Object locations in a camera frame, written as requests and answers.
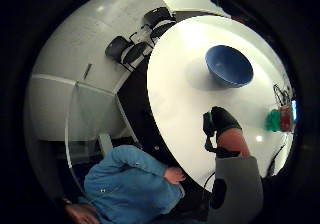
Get green soft object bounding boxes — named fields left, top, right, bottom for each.
left=264, top=108, right=282, bottom=133

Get the person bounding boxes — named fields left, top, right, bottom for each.
left=63, top=144, right=188, bottom=224

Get red box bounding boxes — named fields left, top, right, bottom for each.
left=279, top=104, right=294, bottom=133

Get lit screen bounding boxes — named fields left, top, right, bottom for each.
left=291, top=99, right=298, bottom=122

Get blue bowl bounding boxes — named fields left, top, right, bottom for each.
left=204, top=44, right=255, bottom=89

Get glass door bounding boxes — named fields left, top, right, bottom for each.
left=64, top=81, right=139, bottom=188

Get black office chair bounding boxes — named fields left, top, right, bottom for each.
left=104, top=35, right=151, bottom=72
left=143, top=6, right=178, bottom=40

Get black cable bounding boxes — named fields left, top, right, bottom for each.
left=265, top=143, right=288, bottom=179

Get black tangled cables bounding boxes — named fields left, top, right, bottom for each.
left=273, top=83, right=293, bottom=107

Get dark door handle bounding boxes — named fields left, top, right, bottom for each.
left=82, top=62, right=93, bottom=81

